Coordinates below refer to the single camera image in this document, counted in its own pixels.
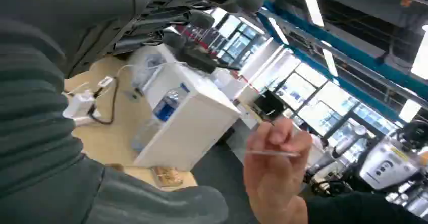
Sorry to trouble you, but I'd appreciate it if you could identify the black cable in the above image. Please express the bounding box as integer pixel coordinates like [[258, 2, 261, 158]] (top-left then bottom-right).
[[87, 77, 120, 126]]

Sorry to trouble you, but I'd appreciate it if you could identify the blue ceiling beam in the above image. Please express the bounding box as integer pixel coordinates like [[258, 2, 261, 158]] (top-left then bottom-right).
[[257, 0, 428, 123]]

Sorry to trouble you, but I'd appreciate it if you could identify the wooden card box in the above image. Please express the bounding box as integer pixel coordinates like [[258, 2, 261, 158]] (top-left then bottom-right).
[[151, 166, 185, 188]]

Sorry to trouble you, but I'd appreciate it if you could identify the white cable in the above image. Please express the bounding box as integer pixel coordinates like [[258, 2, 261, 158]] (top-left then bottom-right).
[[114, 61, 188, 79]]

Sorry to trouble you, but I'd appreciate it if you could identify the white power adapter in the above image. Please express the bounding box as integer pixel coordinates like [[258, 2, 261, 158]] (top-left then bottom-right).
[[97, 76, 115, 88]]

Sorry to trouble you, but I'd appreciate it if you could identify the thin white card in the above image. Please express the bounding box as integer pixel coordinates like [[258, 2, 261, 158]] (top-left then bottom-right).
[[245, 150, 302, 158]]

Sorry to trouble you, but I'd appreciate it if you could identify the white cabinet box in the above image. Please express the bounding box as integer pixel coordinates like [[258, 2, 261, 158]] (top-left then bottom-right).
[[133, 61, 242, 172]]

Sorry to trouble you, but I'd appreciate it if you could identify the clear plastic bag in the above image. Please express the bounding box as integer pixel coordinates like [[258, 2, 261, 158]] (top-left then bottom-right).
[[129, 52, 167, 93]]

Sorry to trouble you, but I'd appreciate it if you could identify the person's hand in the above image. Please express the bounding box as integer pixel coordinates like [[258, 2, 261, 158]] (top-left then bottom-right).
[[243, 117, 313, 224]]

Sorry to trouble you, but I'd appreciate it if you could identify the white power strip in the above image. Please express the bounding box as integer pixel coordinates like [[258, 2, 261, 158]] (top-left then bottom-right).
[[62, 89, 101, 127]]

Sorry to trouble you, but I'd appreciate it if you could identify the clear plastic water bottle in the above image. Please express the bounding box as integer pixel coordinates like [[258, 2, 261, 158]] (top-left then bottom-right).
[[131, 82, 190, 153]]

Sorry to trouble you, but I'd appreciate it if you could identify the long ceiling light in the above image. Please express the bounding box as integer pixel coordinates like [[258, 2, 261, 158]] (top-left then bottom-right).
[[298, 0, 325, 28]]

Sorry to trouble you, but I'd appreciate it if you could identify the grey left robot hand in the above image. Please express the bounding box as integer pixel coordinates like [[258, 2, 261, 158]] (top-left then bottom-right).
[[0, 0, 265, 224]]

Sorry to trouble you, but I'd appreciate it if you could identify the white humanoid robot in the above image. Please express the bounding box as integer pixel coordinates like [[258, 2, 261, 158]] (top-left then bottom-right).
[[358, 119, 428, 192]]

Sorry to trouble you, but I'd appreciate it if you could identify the black monitor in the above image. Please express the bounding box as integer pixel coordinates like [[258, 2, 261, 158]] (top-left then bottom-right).
[[250, 89, 286, 122]]

